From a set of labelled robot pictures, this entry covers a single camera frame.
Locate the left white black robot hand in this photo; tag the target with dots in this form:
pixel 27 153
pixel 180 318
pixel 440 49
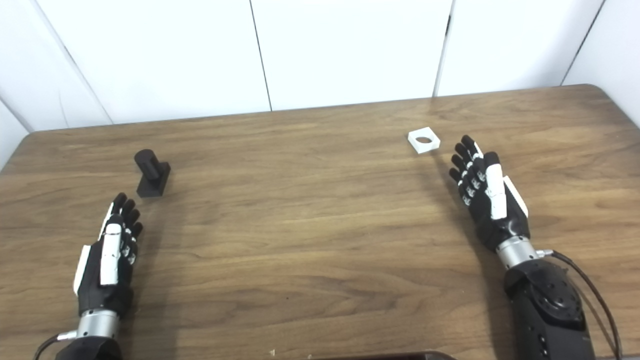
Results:
pixel 107 260

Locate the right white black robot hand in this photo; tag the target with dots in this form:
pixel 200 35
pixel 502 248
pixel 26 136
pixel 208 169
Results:
pixel 495 205

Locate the white square piece with hole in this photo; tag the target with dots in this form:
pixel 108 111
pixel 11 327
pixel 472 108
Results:
pixel 430 145

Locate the black peg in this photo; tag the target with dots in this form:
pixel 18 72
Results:
pixel 152 180

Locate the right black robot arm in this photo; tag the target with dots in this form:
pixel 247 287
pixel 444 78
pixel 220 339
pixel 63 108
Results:
pixel 547 310

